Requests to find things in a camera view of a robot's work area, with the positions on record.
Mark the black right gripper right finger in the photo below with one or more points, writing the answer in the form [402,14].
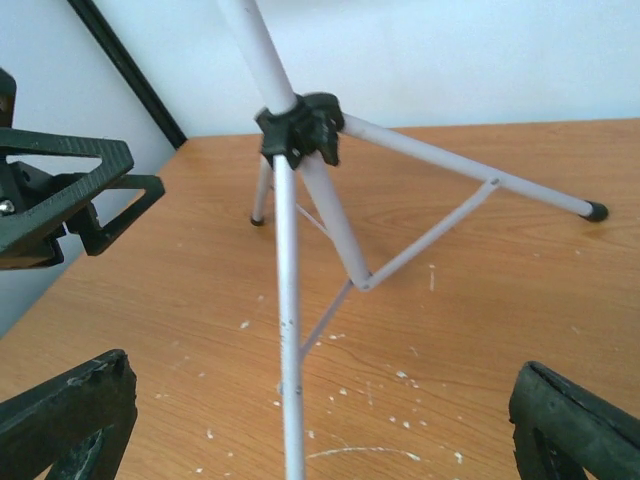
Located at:
[564,431]

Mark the white tripod music stand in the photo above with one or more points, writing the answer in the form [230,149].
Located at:
[300,141]

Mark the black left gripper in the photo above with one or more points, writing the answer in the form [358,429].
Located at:
[37,208]

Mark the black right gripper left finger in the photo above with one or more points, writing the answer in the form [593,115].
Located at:
[76,425]

